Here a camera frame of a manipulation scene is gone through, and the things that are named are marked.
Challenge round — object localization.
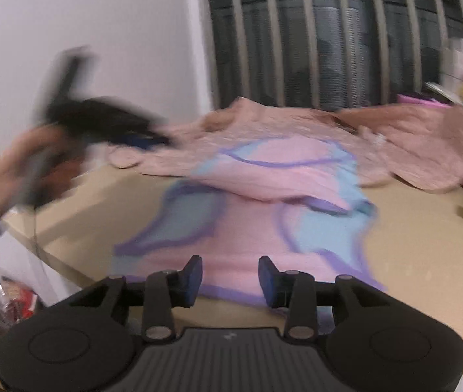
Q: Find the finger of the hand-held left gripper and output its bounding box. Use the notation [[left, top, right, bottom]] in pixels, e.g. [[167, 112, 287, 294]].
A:
[[105, 104, 174, 150]]

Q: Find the pink blue purple-trimmed top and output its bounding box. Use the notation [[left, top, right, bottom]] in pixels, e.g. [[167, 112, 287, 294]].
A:
[[113, 136, 388, 308]]

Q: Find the pink quilted jacket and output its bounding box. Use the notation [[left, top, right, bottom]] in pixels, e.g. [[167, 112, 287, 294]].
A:
[[108, 97, 463, 193]]

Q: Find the metal window grille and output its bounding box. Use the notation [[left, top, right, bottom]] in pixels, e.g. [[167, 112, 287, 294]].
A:
[[205, 0, 463, 112]]

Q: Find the person's left hand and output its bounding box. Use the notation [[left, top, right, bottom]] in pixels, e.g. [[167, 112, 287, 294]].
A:
[[0, 124, 87, 215]]

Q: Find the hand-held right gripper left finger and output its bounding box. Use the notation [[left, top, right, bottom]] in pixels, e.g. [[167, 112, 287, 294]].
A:
[[68, 255, 204, 342]]

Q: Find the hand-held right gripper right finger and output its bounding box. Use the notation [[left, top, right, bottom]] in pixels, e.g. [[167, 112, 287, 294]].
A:
[[258, 255, 392, 340]]

